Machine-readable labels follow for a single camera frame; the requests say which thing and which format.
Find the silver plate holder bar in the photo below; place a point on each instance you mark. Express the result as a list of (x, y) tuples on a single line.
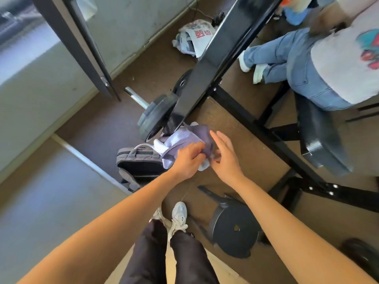
[(134, 96)]

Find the white left shoe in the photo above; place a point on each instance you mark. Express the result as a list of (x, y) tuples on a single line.
[(158, 215)]

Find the black padded seat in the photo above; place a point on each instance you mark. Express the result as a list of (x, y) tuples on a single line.
[(319, 139)]

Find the person's left forearm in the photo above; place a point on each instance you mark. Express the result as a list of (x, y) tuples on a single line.
[(103, 233)]

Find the white right shoe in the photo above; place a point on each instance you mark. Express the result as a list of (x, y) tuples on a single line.
[(179, 214)]

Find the black open window sash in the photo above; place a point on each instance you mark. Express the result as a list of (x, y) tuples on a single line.
[(80, 41)]

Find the white shoe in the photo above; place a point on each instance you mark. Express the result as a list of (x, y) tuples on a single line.
[(179, 214), (158, 215)]

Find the black round stool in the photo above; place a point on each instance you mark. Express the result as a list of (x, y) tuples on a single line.
[(234, 230)]

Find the white printed bag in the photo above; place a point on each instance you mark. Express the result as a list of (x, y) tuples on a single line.
[(201, 38)]

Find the person's right forearm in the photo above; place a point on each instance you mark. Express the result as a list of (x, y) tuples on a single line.
[(296, 239)]

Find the black weight machine frame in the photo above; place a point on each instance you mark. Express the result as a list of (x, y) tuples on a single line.
[(225, 41)]

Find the person's right hand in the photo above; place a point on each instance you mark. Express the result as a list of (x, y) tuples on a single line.
[(226, 162)]

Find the person's left hand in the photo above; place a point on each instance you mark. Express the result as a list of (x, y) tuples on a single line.
[(188, 162)]

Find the pale floor divider strip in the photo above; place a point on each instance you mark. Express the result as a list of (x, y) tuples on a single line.
[(88, 162)]

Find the grey backpack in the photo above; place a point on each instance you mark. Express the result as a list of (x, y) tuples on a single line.
[(139, 165)]

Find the pale lavender towel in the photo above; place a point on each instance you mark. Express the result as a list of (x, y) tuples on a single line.
[(177, 139)]

